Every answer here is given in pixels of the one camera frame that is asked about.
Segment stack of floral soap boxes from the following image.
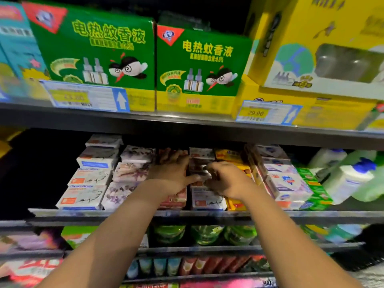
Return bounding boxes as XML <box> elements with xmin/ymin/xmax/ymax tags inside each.
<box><xmin>100</xmin><ymin>144</ymin><xmax>158</xmax><ymax>212</ymax></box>

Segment teal packets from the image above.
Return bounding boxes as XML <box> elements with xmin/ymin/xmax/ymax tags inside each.
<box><xmin>240</xmin><ymin>256</ymin><xmax>274</xmax><ymax>274</ymax></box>

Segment person's left hand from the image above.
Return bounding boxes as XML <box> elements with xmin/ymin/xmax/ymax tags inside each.
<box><xmin>146</xmin><ymin>150</ymin><xmax>203</xmax><ymax>198</ymax></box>

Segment pink flat pack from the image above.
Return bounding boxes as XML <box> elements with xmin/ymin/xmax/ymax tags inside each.
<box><xmin>180</xmin><ymin>276</ymin><xmax>278</xmax><ymax>288</ymax></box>

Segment wire basket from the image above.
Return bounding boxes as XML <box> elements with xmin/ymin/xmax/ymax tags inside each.
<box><xmin>354</xmin><ymin>261</ymin><xmax>384</xmax><ymax>288</ymax></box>

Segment white blue price tag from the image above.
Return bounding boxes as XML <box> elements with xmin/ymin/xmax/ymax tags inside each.
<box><xmin>41</xmin><ymin>80</ymin><xmax>131</xmax><ymax>113</ymax></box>
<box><xmin>236</xmin><ymin>100</ymin><xmax>304</xmax><ymax>126</ymax></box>

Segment teal box yellow cartoon print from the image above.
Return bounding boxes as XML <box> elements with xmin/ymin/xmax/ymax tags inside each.
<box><xmin>0</xmin><ymin>2</ymin><xmax>52</xmax><ymax>100</ymax></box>

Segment row of red tubes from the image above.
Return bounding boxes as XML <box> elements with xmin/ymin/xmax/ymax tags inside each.
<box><xmin>179</xmin><ymin>255</ymin><xmax>253</xmax><ymax>275</ymax></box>

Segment green box mosquito print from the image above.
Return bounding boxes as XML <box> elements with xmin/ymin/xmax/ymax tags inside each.
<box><xmin>156</xmin><ymin>24</ymin><xmax>254</xmax><ymax>114</ymax></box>
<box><xmin>23</xmin><ymin>0</ymin><xmax>157</xmax><ymax>113</ymax></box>

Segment red white packet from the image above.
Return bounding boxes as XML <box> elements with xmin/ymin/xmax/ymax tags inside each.
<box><xmin>9</xmin><ymin>256</ymin><xmax>64</xmax><ymax>287</ymax></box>

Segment stack of yellow soap boxes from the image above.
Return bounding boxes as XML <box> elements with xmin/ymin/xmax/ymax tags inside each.
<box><xmin>215</xmin><ymin>148</ymin><xmax>256</xmax><ymax>212</ymax></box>

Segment row of pink orange packets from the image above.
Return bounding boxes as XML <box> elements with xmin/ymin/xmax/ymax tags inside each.
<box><xmin>0</xmin><ymin>228</ymin><xmax>70</xmax><ymax>254</ymax></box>

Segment person's right hand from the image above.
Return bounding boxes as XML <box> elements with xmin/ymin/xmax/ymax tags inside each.
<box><xmin>203</xmin><ymin>160</ymin><xmax>259</xmax><ymax>204</ymax></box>

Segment person's right forearm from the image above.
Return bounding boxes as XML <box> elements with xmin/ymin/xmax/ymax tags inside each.
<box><xmin>237</xmin><ymin>189</ymin><xmax>364</xmax><ymax>288</ymax></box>

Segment flat yellow box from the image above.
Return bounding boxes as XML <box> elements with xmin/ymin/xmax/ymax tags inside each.
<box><xmin>233</xmin><ymin>75</ymin><xmax>384</xmax><ymax>132</ymax></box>

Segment stack of pink soap boxes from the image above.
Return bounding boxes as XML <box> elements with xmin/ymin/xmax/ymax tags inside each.
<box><xmin>156</xmin><ymin>147</ymin><xmax>189</xmax><ymax>211</ymax></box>

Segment large yellow box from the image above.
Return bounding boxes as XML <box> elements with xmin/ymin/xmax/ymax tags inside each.
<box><xmin>246</xmin><ymin>0</ymin><xmax>384</xmax><ymax>101</ymax></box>

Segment white hand sanitizer bottle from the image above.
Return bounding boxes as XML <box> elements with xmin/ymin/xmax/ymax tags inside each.
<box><xmin>321</xmin><ymin>159</ymin><xmax>378</xmax><ymax>206</ymax></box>
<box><xmin>308</xmin><ymin>148</ymin><xmax>348</xmax><ymax>172</ymax></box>

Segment stack of green soap boxes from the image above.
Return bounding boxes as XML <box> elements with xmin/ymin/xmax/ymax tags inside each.
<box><xmin>297</xmin><ymin>168</ymin><xmax>334</xmax><ymax>212</ymax></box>

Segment yellow red flat pack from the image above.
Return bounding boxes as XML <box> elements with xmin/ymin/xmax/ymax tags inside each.
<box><xmin>120</xmin><ymin>282</ymin><xmax>181</xmax><ymax>288</ymax></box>

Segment person's left forearm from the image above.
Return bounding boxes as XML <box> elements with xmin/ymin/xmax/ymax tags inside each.
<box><xmin>36</xmin><ymin>183</ymin><xmax>175</xmax><ymax>288</ymax></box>

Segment stack of white purple soap boxes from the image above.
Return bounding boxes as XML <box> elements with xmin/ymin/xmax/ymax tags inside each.
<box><xmin>245</xmin><ymin>144</ymin><xmax>314</xmax><ymax>210</ymax></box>

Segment row of blue white tubes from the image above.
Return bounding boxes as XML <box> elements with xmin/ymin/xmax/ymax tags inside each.
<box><xmin>125</xmin><ymin>256</ymin><xmax>182</xmax><ymax>280</ymax></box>

